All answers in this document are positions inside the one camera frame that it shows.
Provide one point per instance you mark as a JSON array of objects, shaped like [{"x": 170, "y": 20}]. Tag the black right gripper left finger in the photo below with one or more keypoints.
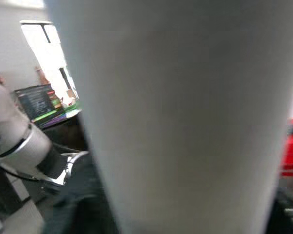
[{"x": 88, "y": 219}]

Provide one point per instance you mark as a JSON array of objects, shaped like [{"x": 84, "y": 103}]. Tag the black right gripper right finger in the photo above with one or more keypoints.
[{"x": 288, "y": 219}]

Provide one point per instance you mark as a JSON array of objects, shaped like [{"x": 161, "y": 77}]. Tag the white plastic table leg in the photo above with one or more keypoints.
[{"x": 185, "y": 109}]

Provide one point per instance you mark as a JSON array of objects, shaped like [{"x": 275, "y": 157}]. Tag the dark brown desk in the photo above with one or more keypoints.
[{"x": 66, "y": 134}]

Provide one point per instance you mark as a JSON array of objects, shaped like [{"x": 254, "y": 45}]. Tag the black printed cardboard box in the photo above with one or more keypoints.
[{"x": 36, "y": 104}]

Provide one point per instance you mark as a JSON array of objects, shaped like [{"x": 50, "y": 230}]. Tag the bright window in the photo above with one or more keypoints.
[{"x": 46, "y": 53}]

